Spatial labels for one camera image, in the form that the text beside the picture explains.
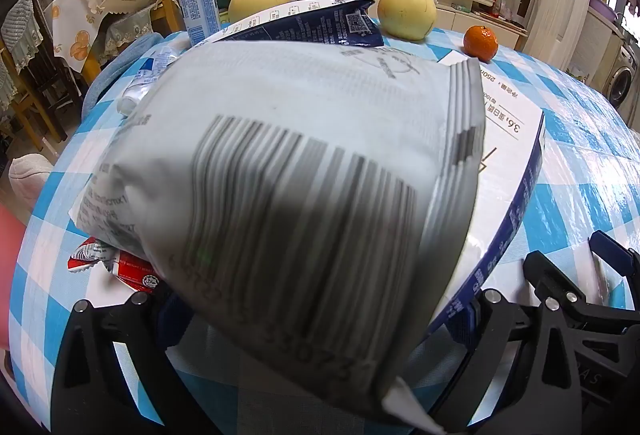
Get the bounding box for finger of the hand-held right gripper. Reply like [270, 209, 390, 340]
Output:
[524, 250, 606, 331]
[590, 230, 640, 286]

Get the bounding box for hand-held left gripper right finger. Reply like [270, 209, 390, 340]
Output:
[440, 289, 583, 435]

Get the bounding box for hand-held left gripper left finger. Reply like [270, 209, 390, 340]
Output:
[50, 287, 201, 435]

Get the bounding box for red white wrapper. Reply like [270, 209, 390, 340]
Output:
[66, 236, 163, 292]

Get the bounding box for white navy milk carton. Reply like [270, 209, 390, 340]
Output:
[205, 0, 547, 341]

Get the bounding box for pink plastic bin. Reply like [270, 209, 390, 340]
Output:
[0, 202, 28, 351]

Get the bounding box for grey white snack packet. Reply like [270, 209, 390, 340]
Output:
[67, 40, 487, 433]

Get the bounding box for blue white wrapper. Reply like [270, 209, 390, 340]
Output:
[117, 40, 183, 113]

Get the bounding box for blue checked tablecloth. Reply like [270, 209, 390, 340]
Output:
[22, 28, 640, 435]

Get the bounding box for washing machine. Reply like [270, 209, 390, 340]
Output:
[602, 32, 640, 111]

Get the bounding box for grey white cushion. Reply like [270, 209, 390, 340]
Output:
[9, 154, 53, 211]

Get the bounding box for mandarin orange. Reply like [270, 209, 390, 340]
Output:
[463, 25, 500, 63]

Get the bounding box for blue chair cushion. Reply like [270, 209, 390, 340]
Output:
[82, 32, 168, 113]

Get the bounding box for cream television cabinet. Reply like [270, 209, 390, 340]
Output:
[227, 0, 531, 51]

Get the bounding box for lace cloth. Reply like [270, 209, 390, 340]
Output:
[102, 8, 153, 63]

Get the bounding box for small yellow pear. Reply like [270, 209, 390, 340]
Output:
[377, 0, 437, 41]

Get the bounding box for orange print table cloth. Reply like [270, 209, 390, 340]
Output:
[50, 0, 108, 73]

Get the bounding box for white blue milk bottle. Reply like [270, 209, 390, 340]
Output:
[175, 0, 221, 47]

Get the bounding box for large yellow pear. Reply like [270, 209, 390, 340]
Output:
[229, 0, 291, 23]

